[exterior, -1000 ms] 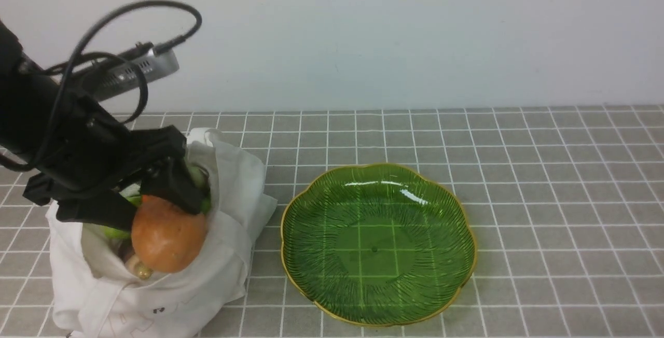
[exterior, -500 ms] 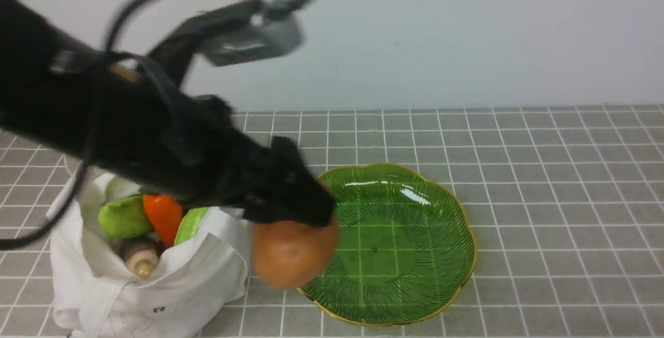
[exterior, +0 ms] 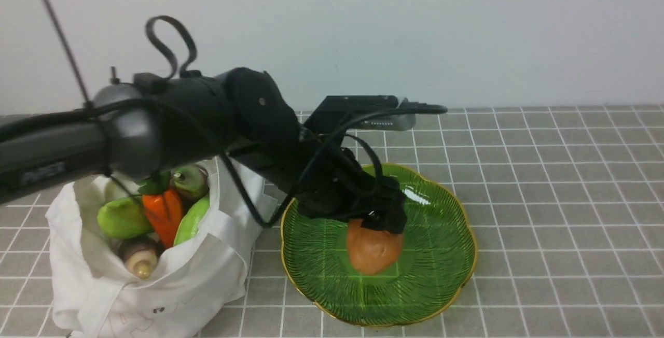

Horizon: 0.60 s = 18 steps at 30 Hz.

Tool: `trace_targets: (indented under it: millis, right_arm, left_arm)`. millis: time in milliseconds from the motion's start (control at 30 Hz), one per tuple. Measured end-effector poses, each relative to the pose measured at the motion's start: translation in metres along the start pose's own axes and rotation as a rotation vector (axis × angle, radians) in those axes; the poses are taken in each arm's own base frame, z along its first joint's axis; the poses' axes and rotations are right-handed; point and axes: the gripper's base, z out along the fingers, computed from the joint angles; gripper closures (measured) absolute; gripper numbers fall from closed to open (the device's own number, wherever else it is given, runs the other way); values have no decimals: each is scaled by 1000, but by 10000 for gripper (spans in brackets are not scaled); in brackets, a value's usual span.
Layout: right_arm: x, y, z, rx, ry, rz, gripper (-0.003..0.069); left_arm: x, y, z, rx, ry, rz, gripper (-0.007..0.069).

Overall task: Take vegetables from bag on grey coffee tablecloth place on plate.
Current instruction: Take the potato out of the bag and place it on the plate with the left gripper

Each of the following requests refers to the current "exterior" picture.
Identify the brown potato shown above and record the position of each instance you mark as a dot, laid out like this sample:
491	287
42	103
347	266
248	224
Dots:
372	251

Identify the green cucumber left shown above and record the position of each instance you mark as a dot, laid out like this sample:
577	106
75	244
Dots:
123	218

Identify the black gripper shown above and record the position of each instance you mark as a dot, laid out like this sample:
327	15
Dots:
328	182

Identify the green vegetable right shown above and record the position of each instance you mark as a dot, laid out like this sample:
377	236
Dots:
188	227

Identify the white cloth bag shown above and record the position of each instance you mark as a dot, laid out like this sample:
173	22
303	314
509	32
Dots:
94	295

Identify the brown mushroom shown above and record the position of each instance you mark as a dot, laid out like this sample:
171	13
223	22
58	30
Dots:
140	255

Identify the green glass plate gold rim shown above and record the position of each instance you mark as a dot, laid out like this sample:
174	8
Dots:
438	258

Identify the orange carrot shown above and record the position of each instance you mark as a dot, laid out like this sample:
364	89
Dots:
164	211

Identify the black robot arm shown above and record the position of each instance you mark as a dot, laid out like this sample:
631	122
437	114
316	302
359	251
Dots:
151	125

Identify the green round vegetable top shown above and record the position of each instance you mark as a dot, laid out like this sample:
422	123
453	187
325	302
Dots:
190	181

